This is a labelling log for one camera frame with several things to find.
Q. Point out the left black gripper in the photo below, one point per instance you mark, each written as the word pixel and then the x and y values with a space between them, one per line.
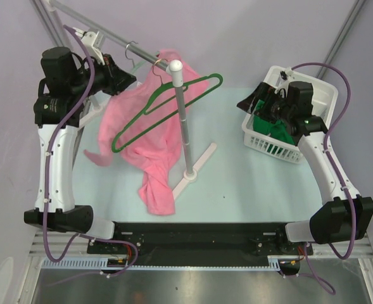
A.
pixel 116 80

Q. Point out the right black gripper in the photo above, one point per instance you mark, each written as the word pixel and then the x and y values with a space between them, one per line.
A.
pixel 263 89

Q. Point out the green t shirt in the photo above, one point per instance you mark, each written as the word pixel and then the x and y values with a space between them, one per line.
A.
pixel 274 130

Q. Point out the pink t shirt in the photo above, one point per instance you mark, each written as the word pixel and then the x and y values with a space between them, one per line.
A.
pixel 156 152

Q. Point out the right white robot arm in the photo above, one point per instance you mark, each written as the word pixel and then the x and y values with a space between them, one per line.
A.
pixel 345 214

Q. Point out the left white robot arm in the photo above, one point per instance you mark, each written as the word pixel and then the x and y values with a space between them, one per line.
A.
pixel 68 81

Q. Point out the white plastic basket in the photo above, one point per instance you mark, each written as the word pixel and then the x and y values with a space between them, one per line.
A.
pixel 268 142

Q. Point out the grey clothes rack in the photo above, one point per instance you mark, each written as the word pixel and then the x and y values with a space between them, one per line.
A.
pixel 174 68

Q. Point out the light green wire hanger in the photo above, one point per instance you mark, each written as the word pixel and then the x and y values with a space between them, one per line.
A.
pixel 134 57

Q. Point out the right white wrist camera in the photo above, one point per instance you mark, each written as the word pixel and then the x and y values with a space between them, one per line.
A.
pixel 286 77

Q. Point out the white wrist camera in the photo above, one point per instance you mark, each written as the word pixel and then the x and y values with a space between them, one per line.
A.
pixel 92 41
pixel 286 77

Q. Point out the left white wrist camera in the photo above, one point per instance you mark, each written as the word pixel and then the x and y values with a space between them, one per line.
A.
pixel 92 41

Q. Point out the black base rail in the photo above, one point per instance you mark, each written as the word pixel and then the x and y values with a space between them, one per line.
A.
pixel 202 244

